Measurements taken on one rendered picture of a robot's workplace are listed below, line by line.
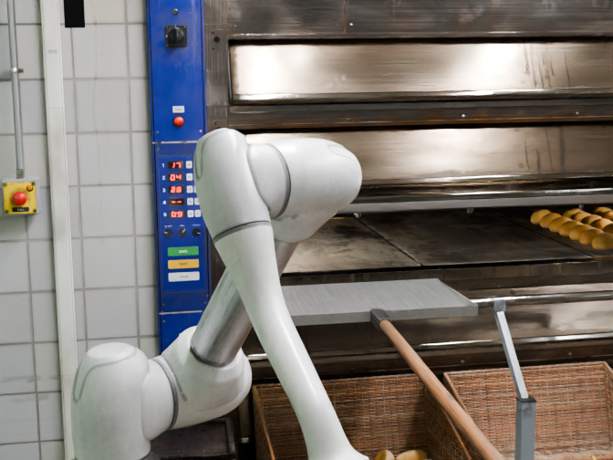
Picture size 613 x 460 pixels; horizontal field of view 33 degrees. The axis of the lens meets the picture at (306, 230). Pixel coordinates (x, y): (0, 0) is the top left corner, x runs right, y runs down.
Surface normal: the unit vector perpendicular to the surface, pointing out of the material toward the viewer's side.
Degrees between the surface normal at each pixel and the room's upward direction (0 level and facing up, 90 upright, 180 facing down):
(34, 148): 90
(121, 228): 90
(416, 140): 70
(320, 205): 125
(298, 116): 90
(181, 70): 90
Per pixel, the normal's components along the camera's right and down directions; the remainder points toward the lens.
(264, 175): 0.43, -0.31
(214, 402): 0.51, 0.67
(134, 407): 0.67, 0.10
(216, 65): 0.18, 0.17
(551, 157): 0.17, -0.18
